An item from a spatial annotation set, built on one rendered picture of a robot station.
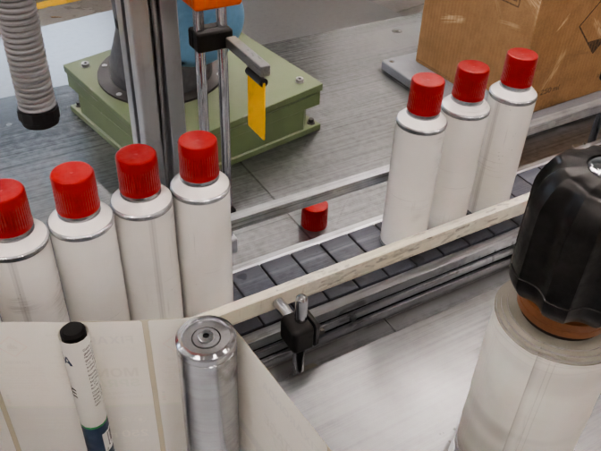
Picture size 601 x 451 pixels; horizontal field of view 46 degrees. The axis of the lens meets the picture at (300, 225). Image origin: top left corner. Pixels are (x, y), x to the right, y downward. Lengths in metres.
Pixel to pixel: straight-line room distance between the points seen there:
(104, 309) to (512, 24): 0.75
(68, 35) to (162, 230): 0.90
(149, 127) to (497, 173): 0.39
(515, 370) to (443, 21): 0.84
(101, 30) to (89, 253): 0.93
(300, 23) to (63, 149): 0.61
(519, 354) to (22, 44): 0.44
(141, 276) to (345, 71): 0.76
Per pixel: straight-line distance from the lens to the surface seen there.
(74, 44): 1.42
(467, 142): 0.76
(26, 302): 0.60
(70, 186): 0.55
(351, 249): 0.80
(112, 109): 1.03
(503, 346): 0.49
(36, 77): 0.62
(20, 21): 0.61
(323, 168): 1.02
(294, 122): 1.07
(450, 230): 0.79
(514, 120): 0.80
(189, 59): 0.87
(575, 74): 1.24
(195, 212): 0.60
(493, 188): 0.85
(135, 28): 0.67
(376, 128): 1.13
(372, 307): 0.77
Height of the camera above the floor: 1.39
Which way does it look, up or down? 38 degrees down
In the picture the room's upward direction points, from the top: 3 degrees clockwise
